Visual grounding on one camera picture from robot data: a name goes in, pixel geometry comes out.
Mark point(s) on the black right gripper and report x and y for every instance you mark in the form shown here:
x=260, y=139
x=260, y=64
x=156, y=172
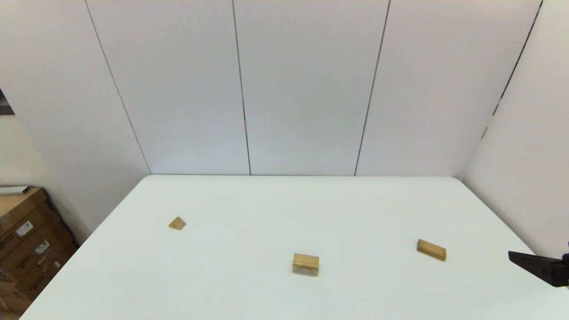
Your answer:
x=562, y=271

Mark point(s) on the rectangular wooden building block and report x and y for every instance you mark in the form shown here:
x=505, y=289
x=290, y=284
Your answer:
x=431, y=250

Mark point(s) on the arched wooden building block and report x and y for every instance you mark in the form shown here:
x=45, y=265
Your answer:
x=306, y=265

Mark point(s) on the triangular wooden building block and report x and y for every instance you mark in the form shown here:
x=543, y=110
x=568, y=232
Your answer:
x=177, y=223

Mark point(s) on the brown labelled cardboard box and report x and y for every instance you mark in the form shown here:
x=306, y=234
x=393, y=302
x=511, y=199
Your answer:
x=13, y=242
x=31, y=262
x=44, y=280

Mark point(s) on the white flat object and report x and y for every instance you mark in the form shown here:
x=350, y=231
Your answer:
x=13, y=190

